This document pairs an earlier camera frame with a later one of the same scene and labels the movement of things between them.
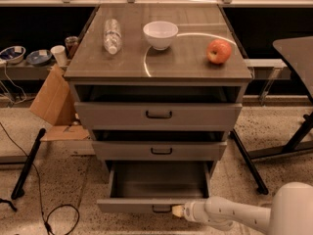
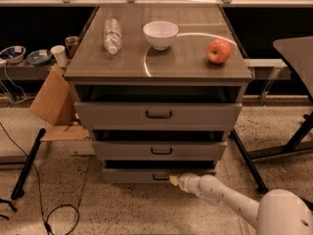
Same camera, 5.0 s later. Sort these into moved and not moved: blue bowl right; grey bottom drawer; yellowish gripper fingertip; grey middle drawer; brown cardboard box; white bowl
Moved: yellowish gripper fingertip; grey bottom drawer
Not moved: blue bowl right; white bowl; brown cardboard box; grey middle drawer
